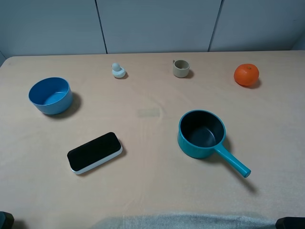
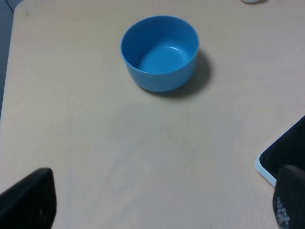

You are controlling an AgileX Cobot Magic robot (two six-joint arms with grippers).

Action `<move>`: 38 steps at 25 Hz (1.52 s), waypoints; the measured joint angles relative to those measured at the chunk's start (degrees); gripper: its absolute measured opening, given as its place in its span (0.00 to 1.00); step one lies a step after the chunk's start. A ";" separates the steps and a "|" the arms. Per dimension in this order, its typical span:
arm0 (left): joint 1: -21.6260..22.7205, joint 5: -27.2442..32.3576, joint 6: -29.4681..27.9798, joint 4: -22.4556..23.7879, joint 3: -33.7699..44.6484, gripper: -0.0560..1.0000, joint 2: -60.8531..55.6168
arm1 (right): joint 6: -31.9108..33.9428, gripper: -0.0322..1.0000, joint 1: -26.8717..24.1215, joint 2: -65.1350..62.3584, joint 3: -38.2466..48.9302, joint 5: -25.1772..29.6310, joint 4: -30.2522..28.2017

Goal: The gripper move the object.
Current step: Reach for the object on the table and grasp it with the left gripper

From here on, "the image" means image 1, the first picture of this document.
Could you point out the blue plastic bowl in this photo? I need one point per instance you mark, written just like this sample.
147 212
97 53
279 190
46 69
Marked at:
51 96

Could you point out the pale blue rubber duck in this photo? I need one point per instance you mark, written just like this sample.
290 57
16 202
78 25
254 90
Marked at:
118 71

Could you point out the small beige cup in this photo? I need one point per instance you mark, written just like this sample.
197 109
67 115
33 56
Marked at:
180 68

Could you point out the teal saucepan with handle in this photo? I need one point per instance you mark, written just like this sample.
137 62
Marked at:
201 133

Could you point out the black white rectangular device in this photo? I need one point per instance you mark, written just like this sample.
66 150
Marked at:
94 153

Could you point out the orange tangerine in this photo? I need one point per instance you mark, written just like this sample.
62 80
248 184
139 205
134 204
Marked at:
246 74

